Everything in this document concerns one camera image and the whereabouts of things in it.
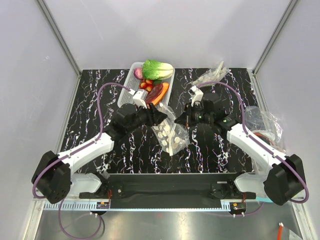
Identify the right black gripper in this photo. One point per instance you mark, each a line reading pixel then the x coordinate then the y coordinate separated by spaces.
pixel 186 117

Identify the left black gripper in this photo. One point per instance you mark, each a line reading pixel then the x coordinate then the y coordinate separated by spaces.
pixel 154 116

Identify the zip bag with white slices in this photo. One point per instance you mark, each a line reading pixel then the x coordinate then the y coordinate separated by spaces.
pixel 171 136

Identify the green lettuce head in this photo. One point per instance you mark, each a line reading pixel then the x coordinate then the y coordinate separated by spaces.
pixel 156 70

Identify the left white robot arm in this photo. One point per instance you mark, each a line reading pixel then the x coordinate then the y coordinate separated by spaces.
pixel 55 177

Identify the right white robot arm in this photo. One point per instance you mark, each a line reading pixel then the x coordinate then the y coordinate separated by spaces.
pixel 277 176

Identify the back bag of slices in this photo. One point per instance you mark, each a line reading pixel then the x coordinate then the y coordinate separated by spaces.
pixel 212 76

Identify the orange papaya slice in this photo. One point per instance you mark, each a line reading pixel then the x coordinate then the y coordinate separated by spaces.
pixel 157 94

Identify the red cherry bunch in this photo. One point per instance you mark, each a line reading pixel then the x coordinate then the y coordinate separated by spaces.
pixel 147 84

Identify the white perforated plastic basket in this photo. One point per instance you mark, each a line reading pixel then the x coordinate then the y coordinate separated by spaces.
pixel 132 82

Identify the purple onion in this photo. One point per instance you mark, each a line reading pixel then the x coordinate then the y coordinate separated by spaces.
pixel 138 73

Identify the crumpled clear bags pile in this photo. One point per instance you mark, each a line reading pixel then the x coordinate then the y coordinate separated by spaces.
pixel 265 125

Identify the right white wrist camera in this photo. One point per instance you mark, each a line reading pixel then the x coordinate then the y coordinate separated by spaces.
pixel 196 95

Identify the right aluminium frame post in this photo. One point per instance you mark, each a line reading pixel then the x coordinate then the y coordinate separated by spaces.
pixel 275 35

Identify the aluminium frame post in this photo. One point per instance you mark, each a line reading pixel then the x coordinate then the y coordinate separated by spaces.
pixel 275 35
pixel 58 35

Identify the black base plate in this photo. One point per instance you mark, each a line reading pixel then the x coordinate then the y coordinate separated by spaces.
pixel 214 185

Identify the white slotted cable duct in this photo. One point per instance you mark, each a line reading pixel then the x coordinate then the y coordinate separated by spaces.
pixel 118 206

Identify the left aluminium frame post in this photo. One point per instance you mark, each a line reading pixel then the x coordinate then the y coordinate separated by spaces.
pixel 58 35

